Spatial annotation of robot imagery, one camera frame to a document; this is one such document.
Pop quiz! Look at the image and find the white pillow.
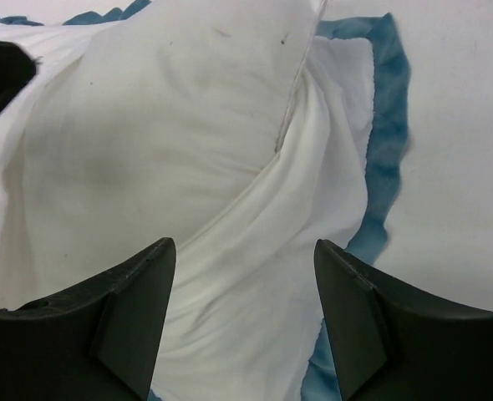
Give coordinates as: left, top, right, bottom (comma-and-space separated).
0, 0, 376, 401

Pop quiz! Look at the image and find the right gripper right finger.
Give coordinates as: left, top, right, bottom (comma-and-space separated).
314, 240, 493, 400

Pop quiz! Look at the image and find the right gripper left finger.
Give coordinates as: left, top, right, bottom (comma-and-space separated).
0, 238, 175, 400

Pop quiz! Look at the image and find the blue patterned pillowcase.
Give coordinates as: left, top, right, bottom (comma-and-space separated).
0, 0, 414, 401

